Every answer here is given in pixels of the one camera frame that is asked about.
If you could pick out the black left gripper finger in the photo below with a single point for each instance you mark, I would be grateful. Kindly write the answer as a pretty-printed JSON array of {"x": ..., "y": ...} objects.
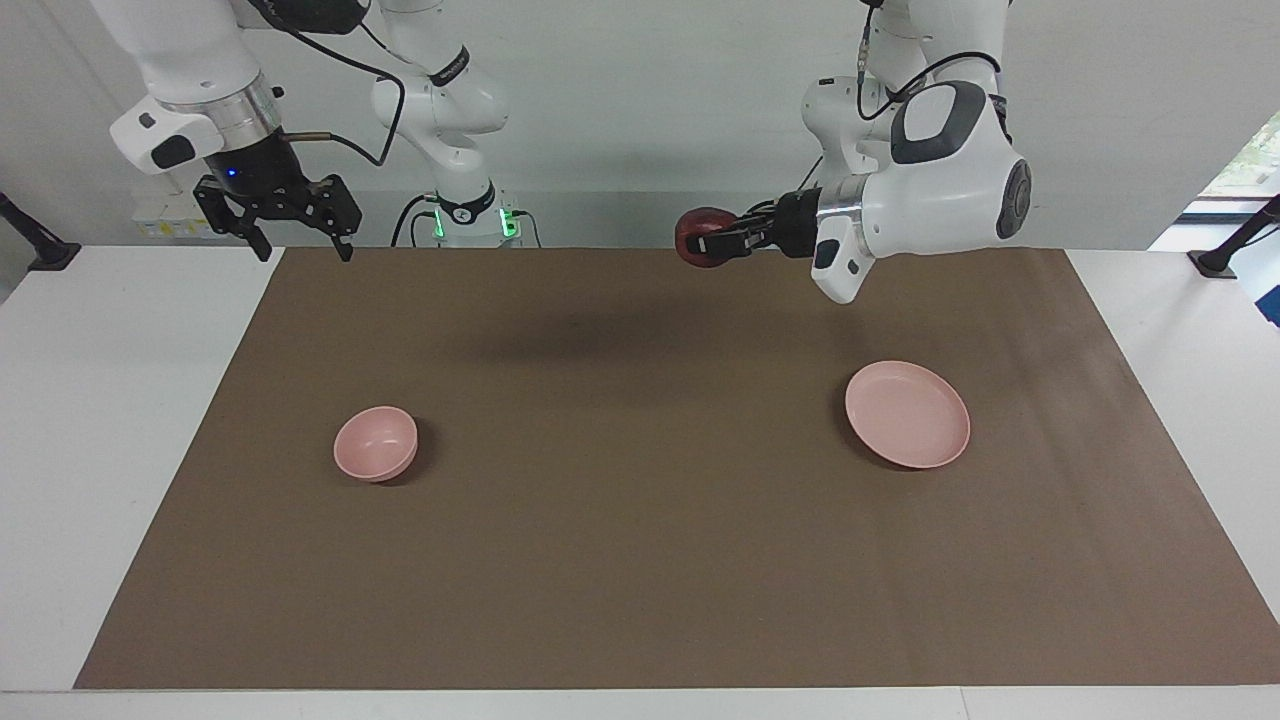
[
  {"x": 735, "y": 242},
  {"x": 762, "y": 216}
]

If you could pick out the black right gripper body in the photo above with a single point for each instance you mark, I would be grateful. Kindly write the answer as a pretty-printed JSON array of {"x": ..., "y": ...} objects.
[{"x": 255, "y": 170}]

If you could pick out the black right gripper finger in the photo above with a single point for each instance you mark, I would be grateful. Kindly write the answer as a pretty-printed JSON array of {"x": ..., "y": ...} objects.
[
  {"x": 225, "y": 212},
  {"x": 335, "y": 210}
]

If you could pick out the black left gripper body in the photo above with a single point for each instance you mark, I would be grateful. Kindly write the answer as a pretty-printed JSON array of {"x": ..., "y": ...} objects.
[{"x": 795, "y": 225}]

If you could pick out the dark red apple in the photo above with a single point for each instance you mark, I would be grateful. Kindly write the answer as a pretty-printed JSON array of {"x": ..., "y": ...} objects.
[{"x": 703, "y": 220}]

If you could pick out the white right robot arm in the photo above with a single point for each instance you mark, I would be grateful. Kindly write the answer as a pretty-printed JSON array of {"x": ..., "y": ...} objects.
[{"x": 190, "y": 50}]

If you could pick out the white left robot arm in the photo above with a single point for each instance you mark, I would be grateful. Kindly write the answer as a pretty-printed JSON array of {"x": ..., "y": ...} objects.
[{"x": 940, "y": 200}]

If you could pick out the pink plate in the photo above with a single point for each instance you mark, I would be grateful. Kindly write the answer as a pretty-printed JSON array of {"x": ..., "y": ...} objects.
[{"x": 905, "y": 415}]

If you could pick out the pink bowl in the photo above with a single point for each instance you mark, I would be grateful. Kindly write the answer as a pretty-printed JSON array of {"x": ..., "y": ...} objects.
[{"x": 372, "y": 445}]

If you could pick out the black stand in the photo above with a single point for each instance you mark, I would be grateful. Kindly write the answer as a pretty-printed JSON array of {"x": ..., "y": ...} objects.
[
  {"x": 1215, "y": 262},
  {"x": 55, "y": 255}
]

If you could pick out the brown table mat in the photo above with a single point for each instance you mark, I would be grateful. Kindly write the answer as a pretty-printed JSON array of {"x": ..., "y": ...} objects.
[{"x": 640, "y": 560}]

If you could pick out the window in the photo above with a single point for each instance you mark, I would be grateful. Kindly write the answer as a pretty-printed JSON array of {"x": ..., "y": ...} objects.
[{"x": 1255, "y": 165}]

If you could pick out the blue object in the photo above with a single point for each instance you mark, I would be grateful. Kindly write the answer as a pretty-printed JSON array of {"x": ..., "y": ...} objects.
[{"x": 1273, "y": 305}]

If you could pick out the white wall socket box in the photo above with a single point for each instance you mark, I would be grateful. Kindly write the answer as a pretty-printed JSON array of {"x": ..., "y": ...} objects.
[{"x": 160, "y": 222}]

